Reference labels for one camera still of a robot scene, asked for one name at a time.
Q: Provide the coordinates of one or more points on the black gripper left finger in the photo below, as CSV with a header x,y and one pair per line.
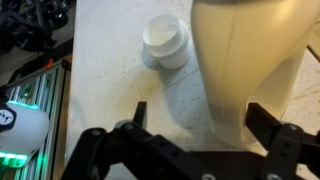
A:
x,y
146,156

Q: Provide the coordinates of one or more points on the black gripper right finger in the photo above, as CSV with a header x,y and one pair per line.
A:
x,y
287,145

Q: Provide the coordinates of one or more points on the white detergent bottle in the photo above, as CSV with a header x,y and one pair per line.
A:
x,y
249,51

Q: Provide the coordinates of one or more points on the white bottle cap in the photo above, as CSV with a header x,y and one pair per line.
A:
x,y
165,40

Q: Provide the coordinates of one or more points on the white dryer with control panel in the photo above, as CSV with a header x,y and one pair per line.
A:
x,y
111,74

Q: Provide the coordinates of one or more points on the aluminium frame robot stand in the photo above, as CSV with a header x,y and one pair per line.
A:
x,y
33,122

